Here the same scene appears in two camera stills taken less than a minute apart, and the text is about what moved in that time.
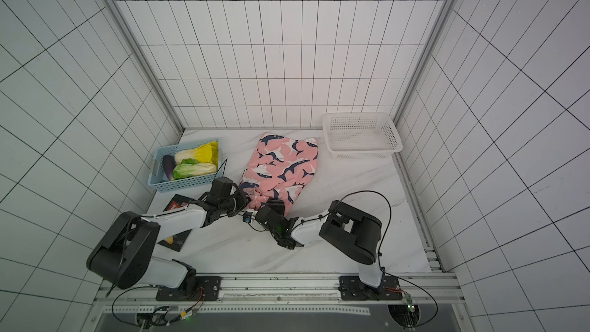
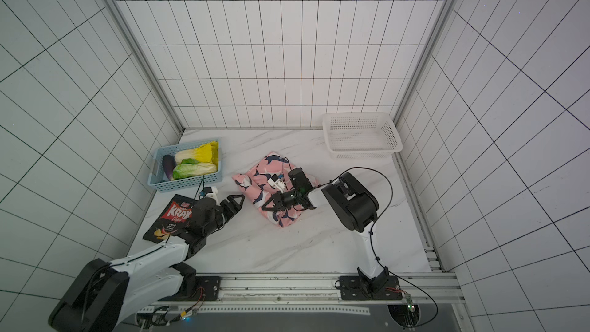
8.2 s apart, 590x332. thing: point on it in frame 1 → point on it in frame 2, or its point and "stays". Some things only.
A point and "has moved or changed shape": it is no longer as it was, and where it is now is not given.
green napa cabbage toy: (192, 167) stays
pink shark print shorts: (277, 168) has moved or changed shape
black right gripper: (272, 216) → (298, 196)
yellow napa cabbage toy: (205, 154) stays
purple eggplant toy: (169, 164) stays
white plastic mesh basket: (361, 135) stays
